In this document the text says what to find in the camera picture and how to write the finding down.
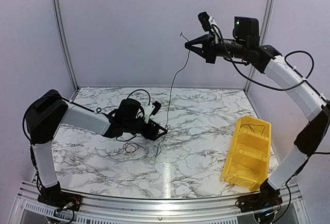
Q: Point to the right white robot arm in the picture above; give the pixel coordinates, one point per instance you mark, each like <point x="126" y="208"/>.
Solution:
<point x="269" y="61"/>

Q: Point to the left aluminium frame post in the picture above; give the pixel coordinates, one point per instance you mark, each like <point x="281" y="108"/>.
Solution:
<point x="64" y="44"/>

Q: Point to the aluminium frame post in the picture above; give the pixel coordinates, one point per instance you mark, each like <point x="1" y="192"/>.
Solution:
<point x="266" y="20"/>
<point x="64" y="44"/>

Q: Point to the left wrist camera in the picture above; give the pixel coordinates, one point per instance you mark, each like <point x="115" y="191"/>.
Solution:
<point x="131" y="109"/>

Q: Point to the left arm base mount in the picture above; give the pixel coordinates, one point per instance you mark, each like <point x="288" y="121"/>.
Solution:
<point x="55" y="196"/>

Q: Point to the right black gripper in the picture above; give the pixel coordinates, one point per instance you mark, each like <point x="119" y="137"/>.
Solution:
<point x="208" y="51"/>

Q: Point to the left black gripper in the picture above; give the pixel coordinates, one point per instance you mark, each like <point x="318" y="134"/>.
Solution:
<point x="153" y="136"/>

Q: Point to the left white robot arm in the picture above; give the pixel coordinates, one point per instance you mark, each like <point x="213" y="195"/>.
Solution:
<point x="52" y="116"/>

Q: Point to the yellow plastic bin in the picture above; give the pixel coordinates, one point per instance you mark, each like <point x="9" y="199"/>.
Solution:
<point x="247" y="162"/>

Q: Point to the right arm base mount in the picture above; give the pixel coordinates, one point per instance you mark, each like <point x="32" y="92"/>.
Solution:
<point x="266" y="198"/>

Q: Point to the right aluminium frame post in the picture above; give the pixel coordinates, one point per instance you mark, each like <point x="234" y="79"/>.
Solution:
<point x="266" y="20"/>

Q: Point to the aluminium front rail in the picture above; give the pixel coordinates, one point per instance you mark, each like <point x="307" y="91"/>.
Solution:
<point x="105" y="209"/>

